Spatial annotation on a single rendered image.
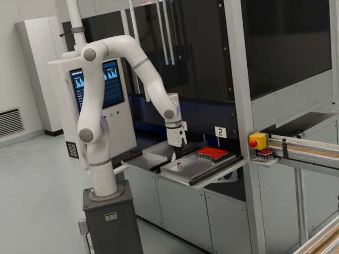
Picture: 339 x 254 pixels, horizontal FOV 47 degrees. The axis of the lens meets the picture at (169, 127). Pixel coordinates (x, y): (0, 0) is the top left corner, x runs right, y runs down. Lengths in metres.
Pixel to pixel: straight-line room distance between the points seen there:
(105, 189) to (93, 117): 0.39
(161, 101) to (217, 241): 1.26
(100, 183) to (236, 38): 1.02
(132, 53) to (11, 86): 5.51
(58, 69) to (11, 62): 4.70
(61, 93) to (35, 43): 4.31
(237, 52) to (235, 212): 0.99
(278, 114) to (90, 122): 1.10
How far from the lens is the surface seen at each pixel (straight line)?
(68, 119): 2.63
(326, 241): 1.42
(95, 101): 1.92
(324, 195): 2.97
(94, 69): 1.85
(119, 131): 2.82
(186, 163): 2.25
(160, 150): 2.53
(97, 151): 2.00
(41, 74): 6.89
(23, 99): 7.30
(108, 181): 2.04
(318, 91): 2.70
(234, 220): 2.50
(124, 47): 1.84
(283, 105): 2.39
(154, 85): 1.83
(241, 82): 2.07
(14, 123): 7.28
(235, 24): 2.04
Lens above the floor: 1.71
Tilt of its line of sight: 16 degrees down
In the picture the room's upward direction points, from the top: 9 degrees counter-clockwise
